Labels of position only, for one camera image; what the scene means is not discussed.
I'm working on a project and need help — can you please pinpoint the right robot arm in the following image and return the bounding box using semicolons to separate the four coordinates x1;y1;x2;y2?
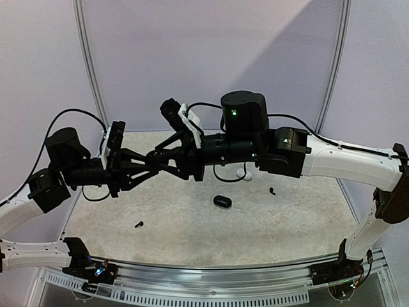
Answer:
156;90;408;279

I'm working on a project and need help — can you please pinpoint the round black case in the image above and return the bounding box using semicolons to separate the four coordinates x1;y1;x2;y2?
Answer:
146;150;169;164

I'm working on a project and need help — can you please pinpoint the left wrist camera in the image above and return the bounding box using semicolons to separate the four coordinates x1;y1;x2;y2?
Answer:
100;121;126;169

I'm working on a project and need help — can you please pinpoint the left frame post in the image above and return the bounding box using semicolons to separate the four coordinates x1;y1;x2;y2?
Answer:
73;0;109;125

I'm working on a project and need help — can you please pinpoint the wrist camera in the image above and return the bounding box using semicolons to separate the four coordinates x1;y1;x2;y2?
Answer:
160;98;204;149
100;121;126;169

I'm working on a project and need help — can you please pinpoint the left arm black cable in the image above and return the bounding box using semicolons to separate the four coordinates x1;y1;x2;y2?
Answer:
28;109;111;202

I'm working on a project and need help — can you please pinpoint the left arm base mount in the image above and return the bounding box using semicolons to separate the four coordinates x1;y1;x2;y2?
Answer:
62;256;119;285

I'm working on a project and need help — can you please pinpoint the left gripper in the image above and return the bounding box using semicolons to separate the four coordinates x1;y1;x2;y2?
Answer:
62;147;158;197

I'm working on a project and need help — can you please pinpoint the black earbud charging case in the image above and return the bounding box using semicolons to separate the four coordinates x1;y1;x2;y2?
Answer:
213;195;232;209

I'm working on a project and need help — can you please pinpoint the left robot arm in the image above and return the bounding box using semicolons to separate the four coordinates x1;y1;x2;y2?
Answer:
1;127;158;278

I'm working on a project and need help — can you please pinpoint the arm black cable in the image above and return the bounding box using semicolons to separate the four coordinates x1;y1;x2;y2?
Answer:
185;102;409;183
28;109;111;202

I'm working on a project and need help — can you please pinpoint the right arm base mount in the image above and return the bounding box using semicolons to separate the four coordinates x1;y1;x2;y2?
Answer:
309;253;364;285

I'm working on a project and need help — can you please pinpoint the white earbud charging case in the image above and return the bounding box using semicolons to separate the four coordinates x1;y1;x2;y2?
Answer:
236;168;253;181

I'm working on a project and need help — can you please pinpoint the right frame post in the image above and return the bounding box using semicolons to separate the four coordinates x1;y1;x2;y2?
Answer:
314;0;351;134

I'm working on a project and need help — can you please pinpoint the frame post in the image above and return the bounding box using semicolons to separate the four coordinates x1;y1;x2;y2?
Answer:
73;0;109;125
314;0;351;134

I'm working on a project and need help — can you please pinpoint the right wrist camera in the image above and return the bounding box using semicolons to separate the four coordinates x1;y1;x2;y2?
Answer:
160;98;204;149

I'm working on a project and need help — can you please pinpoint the aluminium front rail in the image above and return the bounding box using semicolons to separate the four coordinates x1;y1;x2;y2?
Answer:
36;248;392;304

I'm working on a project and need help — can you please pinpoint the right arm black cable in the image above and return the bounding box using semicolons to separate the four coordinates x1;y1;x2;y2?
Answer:
185;102;409;183

